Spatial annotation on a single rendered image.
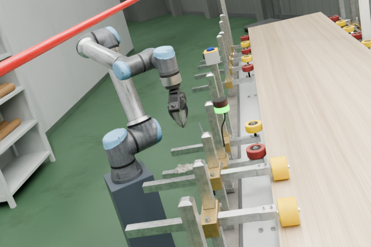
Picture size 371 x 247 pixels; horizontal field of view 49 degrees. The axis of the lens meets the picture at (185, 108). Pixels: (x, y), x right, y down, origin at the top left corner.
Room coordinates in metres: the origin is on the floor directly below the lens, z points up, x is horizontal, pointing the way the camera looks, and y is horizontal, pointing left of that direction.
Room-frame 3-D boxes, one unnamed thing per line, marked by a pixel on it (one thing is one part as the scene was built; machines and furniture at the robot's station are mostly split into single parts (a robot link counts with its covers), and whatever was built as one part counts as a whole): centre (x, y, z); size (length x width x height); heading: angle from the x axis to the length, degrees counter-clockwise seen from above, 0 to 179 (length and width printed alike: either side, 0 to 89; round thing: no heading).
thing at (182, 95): (1.79, 0.03, 1.12); 0.09 x 0.08 x 0.12; 169
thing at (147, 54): (1.88, 0.09, 1.29); 0.12 x 0.12 x 0.09; 28
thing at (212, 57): (2.07, -0.20, 1.18); 0.07 x 0.07 x 0.08; 78
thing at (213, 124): (1.57, -0.10, 0.89); 0.03 x 0.03 x 0.48; 78
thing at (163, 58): (1.78, 0.03, 1.29); 0.10 x 0.09 x 0.12; 28
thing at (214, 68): (2.07, -0.20, 0.93); 0.05 x 0.04 x 0.45; 168
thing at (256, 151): (1.50, -0.23, 0.85); 0.08 x 0.08 x 0.11
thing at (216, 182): (1.30, -0.04, 0.95); 0.13 x 0.06 x 0.05; 168
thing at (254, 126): (1.74, -0.29, 0.85); 0.08 x 0.08 x 0.11
